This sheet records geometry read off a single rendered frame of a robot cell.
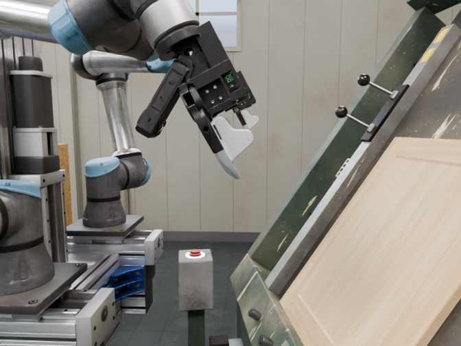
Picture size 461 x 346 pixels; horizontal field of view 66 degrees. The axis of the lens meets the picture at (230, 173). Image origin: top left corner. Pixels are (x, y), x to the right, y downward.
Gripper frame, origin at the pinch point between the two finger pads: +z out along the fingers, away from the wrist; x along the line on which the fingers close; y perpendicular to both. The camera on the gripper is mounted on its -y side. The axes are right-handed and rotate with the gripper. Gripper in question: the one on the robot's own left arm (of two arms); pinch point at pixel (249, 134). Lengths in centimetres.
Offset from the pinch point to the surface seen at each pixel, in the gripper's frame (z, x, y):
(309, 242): 36.4, -15.4, 1.5
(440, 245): 33, -54, 23
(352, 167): 22.5, -12.1, 23.0
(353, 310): 42, -48, 4
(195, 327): 52, -2, -48
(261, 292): 42.8, -18.6, -17.7
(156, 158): -23, 296, -120
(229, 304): 112, 142, -79
